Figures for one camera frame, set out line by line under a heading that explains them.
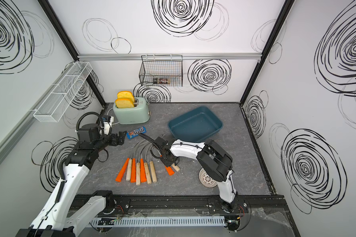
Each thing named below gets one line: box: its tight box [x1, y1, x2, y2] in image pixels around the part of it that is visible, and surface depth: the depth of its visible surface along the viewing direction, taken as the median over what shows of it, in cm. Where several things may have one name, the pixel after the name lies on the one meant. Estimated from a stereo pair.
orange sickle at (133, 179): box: [130, 138, 151, 183], surface depth 86 cm
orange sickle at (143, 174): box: [140, 139, 155, 183], surface depth 86 cm
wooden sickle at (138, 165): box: [135, 139, 152, 186], surface depth 86 cm
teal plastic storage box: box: [167, 106, 224, 143], surface depth 108 cm
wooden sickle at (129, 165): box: [126, 139, 146, 182], surface depth 86 cm
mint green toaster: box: [112, 97, 151, 125], surface depth 101 cm
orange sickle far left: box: [115, 158, 130, 183], surface depth 86 cm
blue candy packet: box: [126, 126, 147, 140], surface depth 104 cm
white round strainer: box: [198, 167, 218, 189], surface depth 82 cm
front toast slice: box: [115, 98, 135, 109], surface depth 96 cm
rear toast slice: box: [116, 90, 135, 103], surface depth 98 cm
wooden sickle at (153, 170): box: [149, 150, 158, 183], surface depth 85 cm
